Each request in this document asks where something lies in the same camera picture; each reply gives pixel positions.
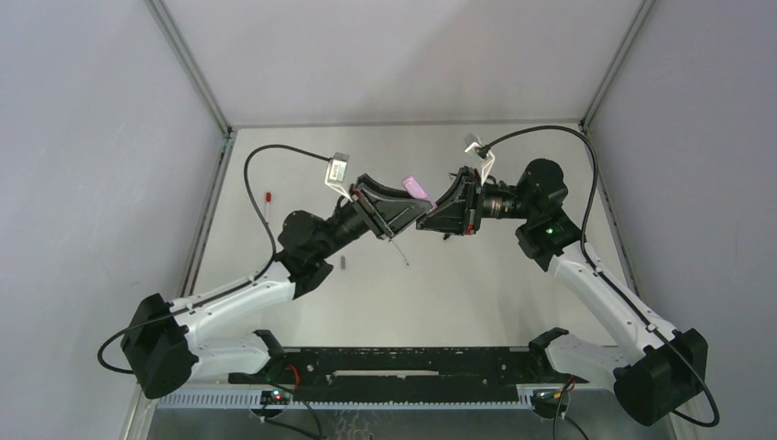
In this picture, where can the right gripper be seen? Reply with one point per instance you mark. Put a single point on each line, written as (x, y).
(476, 201)

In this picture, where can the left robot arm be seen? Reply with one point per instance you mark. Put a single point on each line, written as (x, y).
(168, 343)

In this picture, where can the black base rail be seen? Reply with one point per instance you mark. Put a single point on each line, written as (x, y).
(432, 375)

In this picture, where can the thin white black-tip pen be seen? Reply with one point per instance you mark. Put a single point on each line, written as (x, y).
(402, 255)

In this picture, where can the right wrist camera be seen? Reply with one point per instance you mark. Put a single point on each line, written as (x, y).
(481, 154)

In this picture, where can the white pen red end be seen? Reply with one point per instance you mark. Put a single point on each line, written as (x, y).
(266, 211)

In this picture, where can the pink highlighter pen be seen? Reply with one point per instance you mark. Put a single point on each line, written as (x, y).
(432, 204)

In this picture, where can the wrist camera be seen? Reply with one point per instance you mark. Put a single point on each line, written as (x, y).
(335, 173)
(481, 154)

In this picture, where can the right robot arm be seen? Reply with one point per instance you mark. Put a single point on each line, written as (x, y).
(654, 368)

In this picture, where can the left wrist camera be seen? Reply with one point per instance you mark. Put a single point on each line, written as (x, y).
(335, 173)

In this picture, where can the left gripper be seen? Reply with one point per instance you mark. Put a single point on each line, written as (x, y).
(369, 211)

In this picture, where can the aluminium frame rails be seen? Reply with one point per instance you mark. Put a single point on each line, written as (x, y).
(217, 409)

